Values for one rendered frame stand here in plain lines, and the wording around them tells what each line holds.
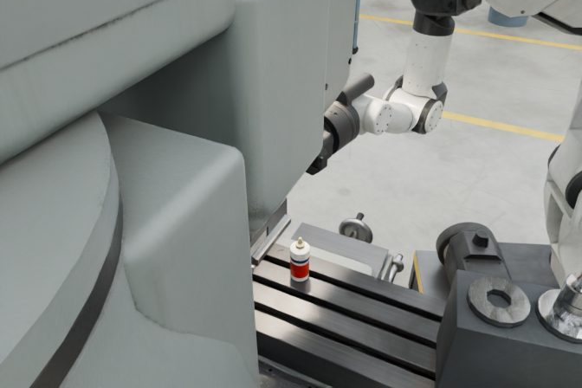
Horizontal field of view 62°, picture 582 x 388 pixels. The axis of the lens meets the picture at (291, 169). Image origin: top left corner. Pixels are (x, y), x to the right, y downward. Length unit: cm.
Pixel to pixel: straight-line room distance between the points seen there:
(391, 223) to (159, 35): 232
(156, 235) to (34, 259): 7
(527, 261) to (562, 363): 90
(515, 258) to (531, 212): 119
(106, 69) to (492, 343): 68
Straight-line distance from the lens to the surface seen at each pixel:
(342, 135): 87
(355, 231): 159
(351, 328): 98
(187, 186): 28
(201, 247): 30
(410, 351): 97
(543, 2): 101
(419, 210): 269
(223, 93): 42
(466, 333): 80
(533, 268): 171
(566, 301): 81
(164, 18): 32
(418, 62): 115
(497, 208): 284
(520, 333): 81
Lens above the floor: 170
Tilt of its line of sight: 36 degrees down
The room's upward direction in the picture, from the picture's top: straight up
